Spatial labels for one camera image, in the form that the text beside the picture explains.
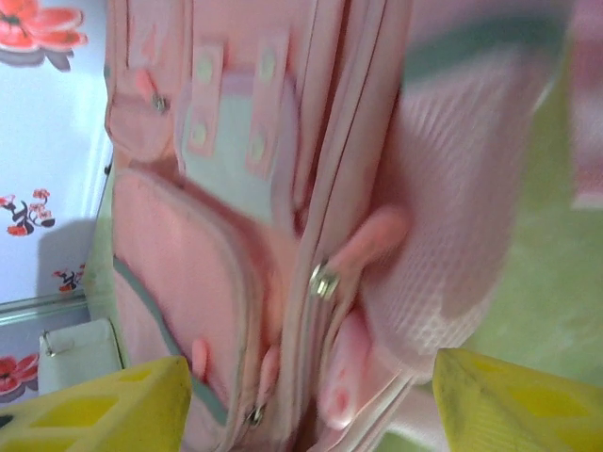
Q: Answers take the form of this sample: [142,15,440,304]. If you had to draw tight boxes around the aluminium frame post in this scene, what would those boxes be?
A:
[0,292,91,327]

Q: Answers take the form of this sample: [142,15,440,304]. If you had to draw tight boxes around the pink school backpack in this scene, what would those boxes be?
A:
[93,0,603,452]

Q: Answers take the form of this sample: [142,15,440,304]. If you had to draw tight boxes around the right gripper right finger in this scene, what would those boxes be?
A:
[432,348,603,452]

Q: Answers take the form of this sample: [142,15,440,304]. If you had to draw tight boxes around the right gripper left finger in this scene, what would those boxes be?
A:
[0,356,193,452]

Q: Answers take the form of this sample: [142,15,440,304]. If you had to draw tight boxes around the white lidded storage box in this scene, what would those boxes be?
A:
[37,317,127,402]

